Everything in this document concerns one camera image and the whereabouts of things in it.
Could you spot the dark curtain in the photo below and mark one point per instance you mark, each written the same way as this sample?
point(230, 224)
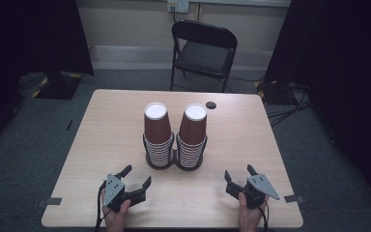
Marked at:
point(29, 38)
point(344, 64)

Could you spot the light wooden table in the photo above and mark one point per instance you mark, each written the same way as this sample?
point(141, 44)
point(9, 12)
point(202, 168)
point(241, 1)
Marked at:
point(109, 129)

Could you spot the person's right hand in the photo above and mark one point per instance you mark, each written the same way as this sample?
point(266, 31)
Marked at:
point(248, 217)

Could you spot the white wall outlet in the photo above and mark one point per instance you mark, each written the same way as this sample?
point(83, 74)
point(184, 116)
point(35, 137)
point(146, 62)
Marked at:
point(177, 5)

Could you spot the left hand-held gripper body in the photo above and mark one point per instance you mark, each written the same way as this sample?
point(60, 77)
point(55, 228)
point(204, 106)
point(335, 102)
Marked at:
point(113, 190)

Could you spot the black round table grommet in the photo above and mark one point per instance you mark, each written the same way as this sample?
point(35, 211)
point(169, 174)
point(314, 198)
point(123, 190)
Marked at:
point(211, 105)

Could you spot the person's left hand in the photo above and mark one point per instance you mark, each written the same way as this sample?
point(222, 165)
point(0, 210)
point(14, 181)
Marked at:
point(116, 220)

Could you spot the black stand base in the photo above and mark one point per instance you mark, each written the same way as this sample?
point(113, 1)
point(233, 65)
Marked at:
point(272, 93)
point(58, 85)

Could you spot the black folding chair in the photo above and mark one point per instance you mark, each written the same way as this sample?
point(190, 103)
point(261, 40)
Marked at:
point(203, 56)

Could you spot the tall stack of brown cups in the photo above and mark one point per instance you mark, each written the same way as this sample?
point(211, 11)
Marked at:
point(157, 129)

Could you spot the grey tape strip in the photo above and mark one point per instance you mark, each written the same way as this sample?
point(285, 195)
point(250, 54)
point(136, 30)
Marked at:
point(50, 201)
point(293, 198)

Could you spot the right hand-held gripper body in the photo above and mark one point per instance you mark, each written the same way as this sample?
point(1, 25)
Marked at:
point(257, 188)

